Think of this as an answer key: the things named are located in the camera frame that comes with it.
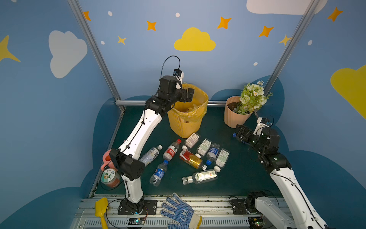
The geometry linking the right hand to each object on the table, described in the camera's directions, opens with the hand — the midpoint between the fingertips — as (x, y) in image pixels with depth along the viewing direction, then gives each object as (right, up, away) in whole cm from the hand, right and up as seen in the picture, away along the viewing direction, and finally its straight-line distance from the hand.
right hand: (245, 126), depth 75 cm
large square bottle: (-23, -29, +5) cm, 38 cm away
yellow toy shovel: (-76, -42, -3) cm, 87 cm away
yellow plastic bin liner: (-28, +9, +4) cm, 29 cm away
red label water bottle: (-41, -16, +13) cm, 46 cm away
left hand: (-32, +21, -2) cm, 38 cm away
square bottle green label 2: (-9, -22, +13) cm, 27 cm away
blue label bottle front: (-49, -31, +6) cm, 59 cm away
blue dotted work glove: (-33, -46, -4) cm, 57 cm away
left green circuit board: (-57, -48, -4) cm, 75 cm away
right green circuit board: (+4, -49, -4) cm, 49 cm away
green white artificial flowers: (+12, +18, +16) cm, 27 cm away
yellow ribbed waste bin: (-34, -1, +15) cm, 38 cm away
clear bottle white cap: (-54, -19, +13) cm, 58 cm away
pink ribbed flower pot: (+2, +5, +26) cm, 26 cm away
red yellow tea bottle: (-28, -21, +11) cm, 36 cm away
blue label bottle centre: (-14, -18, +16) cm, 28 cm away
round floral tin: (-73, -28, +1) cm, 78 cm away
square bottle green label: (-20, -15, +18) cm, 31 cm away
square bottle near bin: (-28, -11, +21) cm, 37 cm away
